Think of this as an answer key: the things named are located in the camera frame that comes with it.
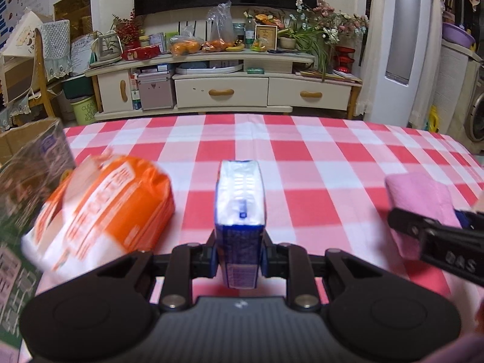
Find printed cardboard box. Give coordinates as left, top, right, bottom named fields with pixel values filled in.
left=0, top=118, right=78, bottom=352

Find green trash bin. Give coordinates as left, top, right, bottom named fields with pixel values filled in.
left=71, top=96, right=99, bottom=125

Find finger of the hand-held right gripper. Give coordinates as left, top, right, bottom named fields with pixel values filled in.
left=455, top=209, right=484, bottom=231
left=388, top=207, right=484, bottom=288

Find low plastic bag of oranges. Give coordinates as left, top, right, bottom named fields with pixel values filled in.
left=170, top=26, right=203, bottom=55

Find potted spider plant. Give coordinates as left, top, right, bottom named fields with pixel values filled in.
left=278, top=23, right=333, bottom=82

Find green cooler box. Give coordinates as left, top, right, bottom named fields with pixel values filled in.
left=62, top=76, right=94, bottom=99

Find white flat tray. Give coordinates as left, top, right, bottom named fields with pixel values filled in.
left=176, top=62, right=244, bottom=74

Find blue white tissue packet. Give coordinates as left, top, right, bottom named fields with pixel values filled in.
left=215, top=160, right=267, bottom=290

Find wooden photo frame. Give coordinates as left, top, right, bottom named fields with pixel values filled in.
left=254, top=25, right=278, bottom=51

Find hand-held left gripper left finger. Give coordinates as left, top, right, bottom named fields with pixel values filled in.
left=91, top=231, right=220, bottom=311

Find red gift box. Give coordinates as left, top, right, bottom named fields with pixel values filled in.
left=121, top=44, right=161, bottom=61

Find pink storage box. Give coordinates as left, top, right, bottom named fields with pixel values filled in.
left=137, top=72, right=175, bottom=110

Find white paper certificate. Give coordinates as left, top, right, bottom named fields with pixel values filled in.
left=71, top=34, right=97, bottom=76

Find wooden chair with lace cover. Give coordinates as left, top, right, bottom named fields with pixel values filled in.
left=34, top=19, right=72, bottom=118

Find orange tissue pack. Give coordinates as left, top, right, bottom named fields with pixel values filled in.
left=21, top=154, right=176, bottom=273

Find red lantern stand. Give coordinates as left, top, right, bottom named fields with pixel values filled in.
left=335, top=45, right=356, bottom=76

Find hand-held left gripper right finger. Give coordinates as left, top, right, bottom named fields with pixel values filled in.
left=260, top=231, right=389, bottom=311

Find white tower air conditioner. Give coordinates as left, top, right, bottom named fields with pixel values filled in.
left=363, top=0, right=443, bottom=129

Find tall plastic bag of oranges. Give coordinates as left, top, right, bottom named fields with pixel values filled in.
left=206, top=2, right=235, bottom=51

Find grey white carton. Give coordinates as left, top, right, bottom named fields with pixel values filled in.
left=149, top=33, right=167, bottom=53

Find purple basin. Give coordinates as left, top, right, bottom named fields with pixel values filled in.
left=442, top=23, right=476, bottom=50

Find grey washing machine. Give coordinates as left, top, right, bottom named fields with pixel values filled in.
left=463, top=83, right=484, bottom=144

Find glass jar with plant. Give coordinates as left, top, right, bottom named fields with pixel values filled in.
left=93, top=30, right=122, bottom=61

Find colourful wall poster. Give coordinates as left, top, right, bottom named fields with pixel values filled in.
left=0, top=0, right=54, bottom=51

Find artificial flower bouquet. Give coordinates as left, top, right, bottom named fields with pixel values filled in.
left=295, top=0, right=369, bottom=44

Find red white checkered tablecloth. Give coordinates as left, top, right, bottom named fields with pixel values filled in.
left=19, top=113, right=484, bottom=363

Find cream TV cabinet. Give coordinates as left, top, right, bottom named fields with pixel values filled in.
left=85, top=49, right=364, bottom=122

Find red berry branches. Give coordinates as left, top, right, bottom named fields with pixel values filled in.
left=113, top=8, right=146, bottom=44

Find person's lilac clothing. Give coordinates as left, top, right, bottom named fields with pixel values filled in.
left=412, top=325, right=484, bottom=363

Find lilac pink towel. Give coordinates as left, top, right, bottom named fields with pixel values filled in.
left=385, top=172, right=464, bottom=260

